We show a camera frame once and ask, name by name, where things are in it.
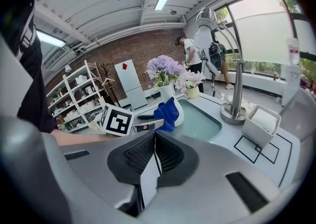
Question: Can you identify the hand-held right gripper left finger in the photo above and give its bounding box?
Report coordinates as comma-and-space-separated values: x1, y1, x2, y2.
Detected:
60, 131, 161, 219

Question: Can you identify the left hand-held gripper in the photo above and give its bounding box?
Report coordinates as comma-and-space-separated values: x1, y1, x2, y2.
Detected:
88, 103, 165, 136

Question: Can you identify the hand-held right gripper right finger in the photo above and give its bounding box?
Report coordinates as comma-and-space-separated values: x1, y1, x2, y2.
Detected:
143, 131, 282, 224

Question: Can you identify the blue cloth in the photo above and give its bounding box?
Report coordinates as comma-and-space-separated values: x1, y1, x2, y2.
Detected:
153, 96, 183, 132

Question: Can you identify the white flower pot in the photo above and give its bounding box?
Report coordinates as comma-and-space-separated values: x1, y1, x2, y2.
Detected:
158, 83, 185, 128

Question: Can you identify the small cream flower pot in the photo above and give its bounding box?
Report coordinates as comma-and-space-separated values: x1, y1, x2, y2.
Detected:
185, 86, 200, 99

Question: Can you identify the purple flower bouquet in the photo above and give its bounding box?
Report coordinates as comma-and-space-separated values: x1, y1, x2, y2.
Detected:
145, 54, 186, 88

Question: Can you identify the pink flower bouquet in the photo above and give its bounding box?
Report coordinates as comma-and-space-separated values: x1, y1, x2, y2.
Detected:
174, 69, 207, 93

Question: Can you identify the white refrigerator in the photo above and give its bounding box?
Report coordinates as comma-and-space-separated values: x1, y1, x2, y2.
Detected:
114, 59, 148, 111

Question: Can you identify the teal basin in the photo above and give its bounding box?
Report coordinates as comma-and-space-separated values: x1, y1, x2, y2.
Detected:
172, 98, 223, 142

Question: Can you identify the dark coat rack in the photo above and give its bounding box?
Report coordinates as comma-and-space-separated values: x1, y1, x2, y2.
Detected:
100, 62, 119, 106

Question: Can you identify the white square box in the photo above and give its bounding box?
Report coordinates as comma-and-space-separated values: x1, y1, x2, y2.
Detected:
241, 104, 282, 149

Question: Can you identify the white shelf unit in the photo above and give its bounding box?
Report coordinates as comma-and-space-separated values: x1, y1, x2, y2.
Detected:
46, 59, 107, 133

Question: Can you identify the silver desk lamp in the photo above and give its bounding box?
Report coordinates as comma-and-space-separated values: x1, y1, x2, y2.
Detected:
196, 7, 248, 126

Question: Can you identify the person's torso in black shirt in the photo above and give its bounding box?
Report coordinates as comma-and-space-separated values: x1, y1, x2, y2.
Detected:
0, 0, 59, 134

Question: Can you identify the large window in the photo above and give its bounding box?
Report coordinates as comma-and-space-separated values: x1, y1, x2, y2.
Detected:
214, 0, 316, 77

